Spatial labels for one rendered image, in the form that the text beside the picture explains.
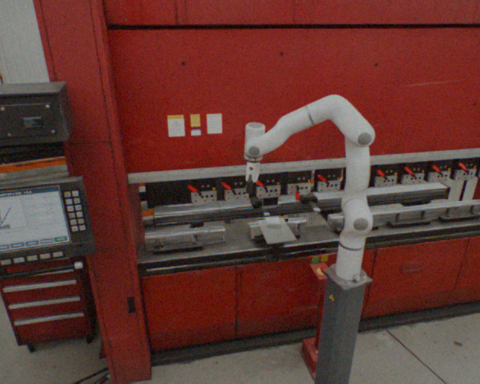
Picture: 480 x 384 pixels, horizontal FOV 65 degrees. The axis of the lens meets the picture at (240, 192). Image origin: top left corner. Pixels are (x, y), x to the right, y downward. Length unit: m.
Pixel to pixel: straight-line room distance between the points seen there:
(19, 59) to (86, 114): 4.28
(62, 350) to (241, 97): 2.22
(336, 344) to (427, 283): 1.20
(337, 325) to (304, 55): 1.44
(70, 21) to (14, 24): 4.27
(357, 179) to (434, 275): 1.60
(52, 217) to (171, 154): 0.75
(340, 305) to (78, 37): 1.73
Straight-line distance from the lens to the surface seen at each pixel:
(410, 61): 2.48
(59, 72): 1.88
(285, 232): 2.33
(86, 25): 1.84
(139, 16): 2.01
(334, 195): 2.90
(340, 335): 2.17
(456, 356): 3.31
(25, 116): 1.62
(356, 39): 2.29
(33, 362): 3.23
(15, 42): 6.12
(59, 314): 2.97
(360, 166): 1.70
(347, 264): 1.93
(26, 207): 1.72
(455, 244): 3.11
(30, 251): 1.81
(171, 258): 2.33
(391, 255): 2.84
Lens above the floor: 2.19
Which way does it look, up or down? 25 degrees down
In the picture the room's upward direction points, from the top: straight up
